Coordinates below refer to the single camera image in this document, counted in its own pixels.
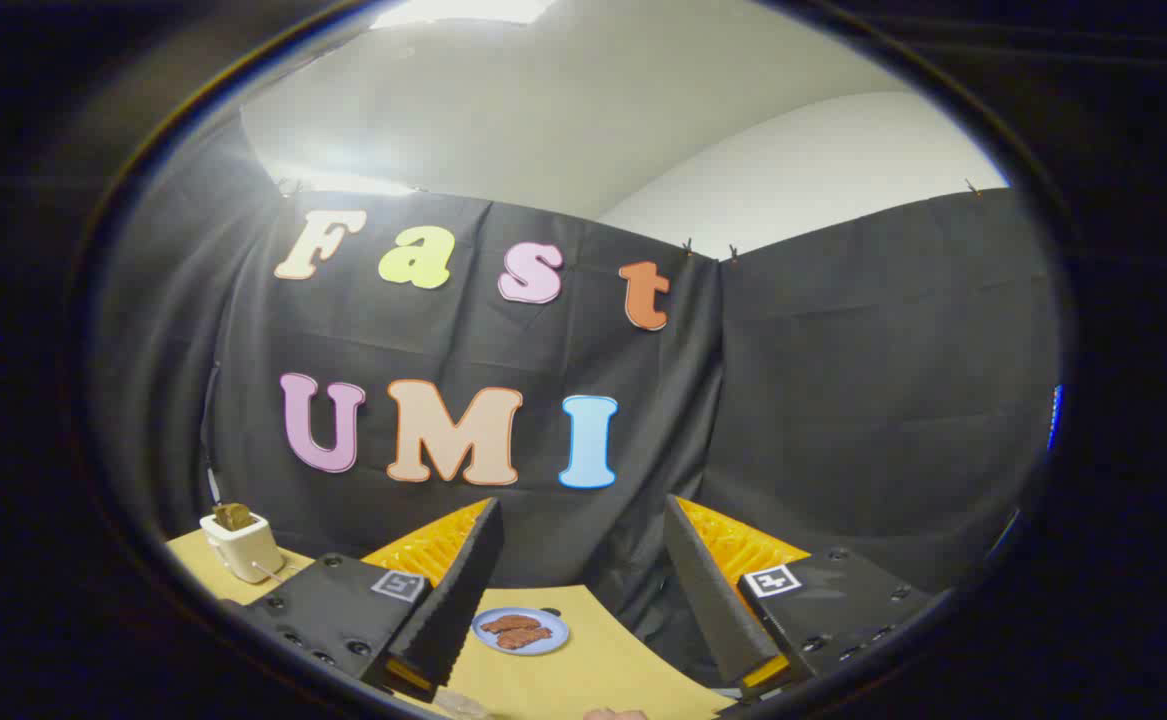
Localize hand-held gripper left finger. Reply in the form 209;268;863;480
241;496;506;698

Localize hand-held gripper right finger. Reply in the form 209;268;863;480
663;494;936;699

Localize clear cup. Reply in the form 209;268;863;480
431;689;492;720

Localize blue plate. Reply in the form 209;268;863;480
470;606;572;657

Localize wooden table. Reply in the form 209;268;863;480
164;528;736;720

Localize white toaster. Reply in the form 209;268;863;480
200;511;286;585

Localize black backdrop cloth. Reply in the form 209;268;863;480
93;100;1062;691

